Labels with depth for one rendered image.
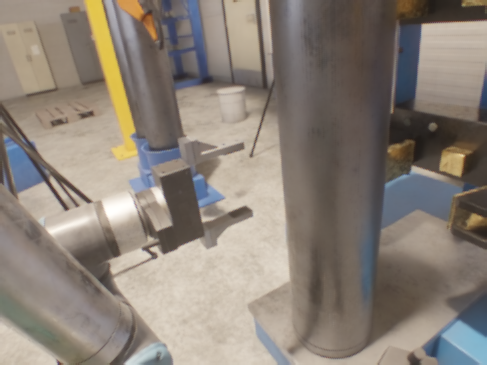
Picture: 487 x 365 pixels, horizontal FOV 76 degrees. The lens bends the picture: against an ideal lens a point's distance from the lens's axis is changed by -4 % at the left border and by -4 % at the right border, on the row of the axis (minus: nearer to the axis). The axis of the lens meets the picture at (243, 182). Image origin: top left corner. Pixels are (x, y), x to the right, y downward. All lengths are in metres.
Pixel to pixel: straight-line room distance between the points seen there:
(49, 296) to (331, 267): 0.53
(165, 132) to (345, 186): 1.33
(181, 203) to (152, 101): 1.29
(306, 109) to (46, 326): 0.46
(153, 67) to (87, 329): 1.49
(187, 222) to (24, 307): 0.27
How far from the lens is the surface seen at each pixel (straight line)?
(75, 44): 10.57
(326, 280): 0.74
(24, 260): 0.33
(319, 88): 0.55
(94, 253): 0.49
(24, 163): 2.97
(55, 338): 0.38
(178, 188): 0.50
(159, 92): 1.76
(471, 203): 0.84
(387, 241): 1.31
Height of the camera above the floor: 0.93
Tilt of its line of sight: 26 degrees down
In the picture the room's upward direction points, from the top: 8 degrees counter-clockwise
